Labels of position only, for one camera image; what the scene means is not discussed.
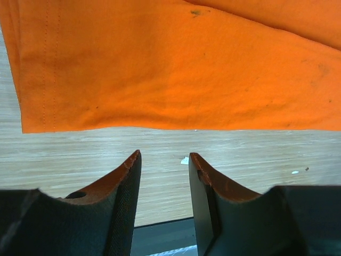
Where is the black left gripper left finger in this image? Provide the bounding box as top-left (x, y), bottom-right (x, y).
top-left (1, 150), bottom-right (142, 255)

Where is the orange t shirt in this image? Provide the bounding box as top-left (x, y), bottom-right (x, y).
top-left (1, 1), bottom-right (340, 133)

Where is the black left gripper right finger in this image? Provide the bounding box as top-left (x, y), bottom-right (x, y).
top-left (189, 153), bottom-right (340, 255)

